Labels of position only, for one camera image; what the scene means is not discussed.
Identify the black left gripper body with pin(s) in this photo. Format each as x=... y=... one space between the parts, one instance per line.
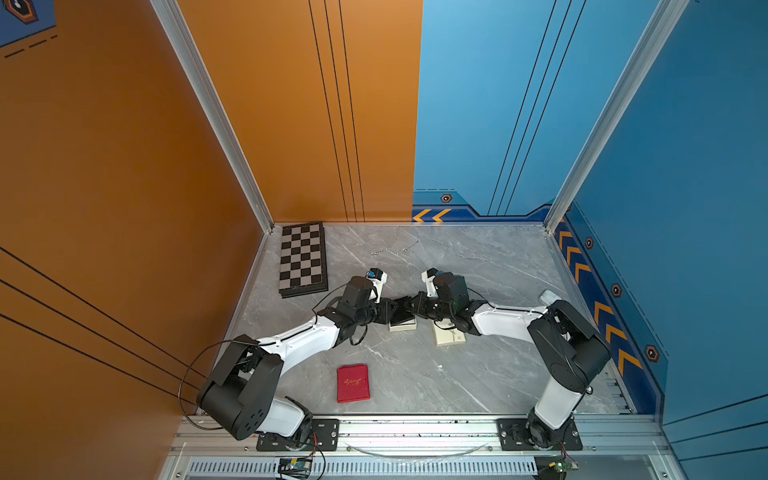
x=381 y=311

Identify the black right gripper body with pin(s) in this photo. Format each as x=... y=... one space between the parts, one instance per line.
x=432 y=308

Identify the cream booklet with flower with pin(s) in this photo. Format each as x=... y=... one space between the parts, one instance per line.
x=448 y=335

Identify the cream jewelry box base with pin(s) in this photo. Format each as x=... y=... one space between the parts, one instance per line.
x=408 y=323

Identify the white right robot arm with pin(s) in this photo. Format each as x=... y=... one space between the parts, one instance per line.
x=569 y=346

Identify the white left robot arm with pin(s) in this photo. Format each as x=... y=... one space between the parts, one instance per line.
x=240 y=392

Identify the white earbuds case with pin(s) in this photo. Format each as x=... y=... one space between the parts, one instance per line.
x=549 y=297

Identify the black and silver chessboard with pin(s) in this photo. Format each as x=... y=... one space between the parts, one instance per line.
x=303 y=263

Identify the right green circuit board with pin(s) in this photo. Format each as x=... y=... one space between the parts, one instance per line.
x=550 y=468

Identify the green circuit board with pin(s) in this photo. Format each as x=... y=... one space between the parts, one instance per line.
x=299 y=468
x=550 y=468

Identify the left green circuit board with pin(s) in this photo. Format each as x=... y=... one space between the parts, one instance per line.
x=299 y=468

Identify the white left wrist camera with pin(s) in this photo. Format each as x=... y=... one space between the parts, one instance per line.
x=378 y=278

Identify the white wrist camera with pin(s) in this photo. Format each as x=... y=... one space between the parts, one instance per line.
x=378 y=278
x=428 y=277

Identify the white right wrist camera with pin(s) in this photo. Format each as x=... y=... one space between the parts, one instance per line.
x=428 y=277

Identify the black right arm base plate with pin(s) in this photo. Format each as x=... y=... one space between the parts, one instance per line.
x=529 y=434

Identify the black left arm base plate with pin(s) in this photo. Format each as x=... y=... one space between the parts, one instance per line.
x=323 y=434

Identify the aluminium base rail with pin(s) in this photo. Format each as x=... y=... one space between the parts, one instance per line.
x=432 y=446

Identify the silver aluminium corner post right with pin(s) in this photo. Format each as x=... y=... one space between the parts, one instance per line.
x=655 y=35

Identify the silver aluminium corner post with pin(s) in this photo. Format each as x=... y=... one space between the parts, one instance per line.
x=655 y=35
x=177 y=31

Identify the silver aluminium corner post left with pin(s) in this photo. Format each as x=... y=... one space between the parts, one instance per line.
x=177 y=31

